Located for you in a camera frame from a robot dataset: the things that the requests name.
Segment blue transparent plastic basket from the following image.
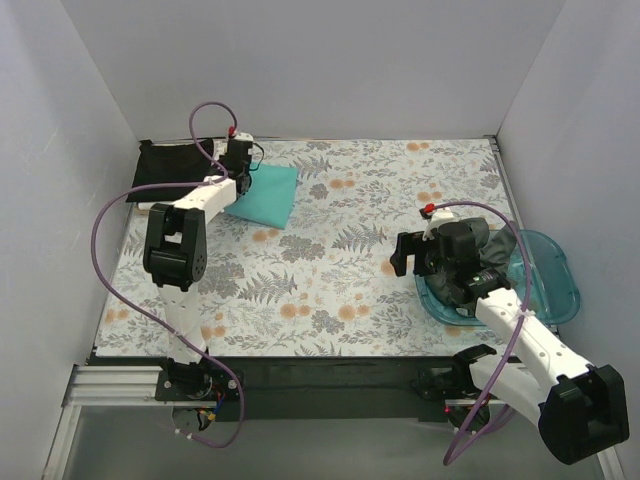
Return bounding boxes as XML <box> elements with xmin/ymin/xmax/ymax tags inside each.
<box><xmin>415</xmin><ymin>230</ymin><xmax>581</xmax><ymax>327</ymax></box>

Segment folded black t shirt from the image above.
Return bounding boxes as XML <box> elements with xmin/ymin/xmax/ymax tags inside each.
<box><xmin>124</xmin><ymin>138</ymin><xmax>221</xmax><ymax>204</ymax></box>

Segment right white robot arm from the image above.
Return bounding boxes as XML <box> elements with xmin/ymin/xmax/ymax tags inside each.
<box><xmin>390</xmin><ymin>218</ymin><xmax>630</xmax><ymax>465</ymax></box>

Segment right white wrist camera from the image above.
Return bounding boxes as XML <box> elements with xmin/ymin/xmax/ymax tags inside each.
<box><xmin>419</xmin><ymin>204</ymin><xmax>456</xmax><ymax>241</ymax></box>

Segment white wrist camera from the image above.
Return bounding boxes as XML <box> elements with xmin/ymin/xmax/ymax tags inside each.
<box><xmin>227</xmin><ymin>126</ymin><xmax>254</xmax><ymax>144</ymax></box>
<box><xmin>419</xmin><ymin>204</ymin><xmax>456</xmax><ymax>241</ymax></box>

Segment folded white t shirt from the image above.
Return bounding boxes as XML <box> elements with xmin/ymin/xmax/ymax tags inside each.
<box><xmin>137</xmin><ymin>139</ymin><xmax>227</xmax><ymax>211</ymax></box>

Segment teal t shirt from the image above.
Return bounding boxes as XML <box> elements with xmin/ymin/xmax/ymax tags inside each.
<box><xmin>224</xmin><ymin>164</ymin><xmax>298</xmax><ymax>229</ymax></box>

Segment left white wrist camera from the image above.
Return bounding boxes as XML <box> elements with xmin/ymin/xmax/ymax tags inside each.
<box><xmin>227</xmin><ymin>126</ymin><xmax>254</xmax><ymax>144</ymax></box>

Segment dark grey t shirt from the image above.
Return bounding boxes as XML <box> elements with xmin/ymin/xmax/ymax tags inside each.
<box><xmin>424</xmin><ymin>215</ymin><xmax>521</xmax><ymax>314</ymax></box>

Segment floral table cloth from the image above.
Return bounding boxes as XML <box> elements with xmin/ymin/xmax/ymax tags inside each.
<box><xmin>93</xmin><ymin>137</ymin><xmax>556</xmax><ymax>358</ymax></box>

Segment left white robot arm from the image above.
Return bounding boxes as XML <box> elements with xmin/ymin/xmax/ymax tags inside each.
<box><xmin>143</xmin><ymin>133</ymin><xmax>254</xmax><ymax>400</ymax></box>

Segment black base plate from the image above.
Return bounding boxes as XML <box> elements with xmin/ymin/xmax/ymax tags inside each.
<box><xmin>155</xmin><ymin>356</ymin><xmax>480</xmax><ymax>422</ymax></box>

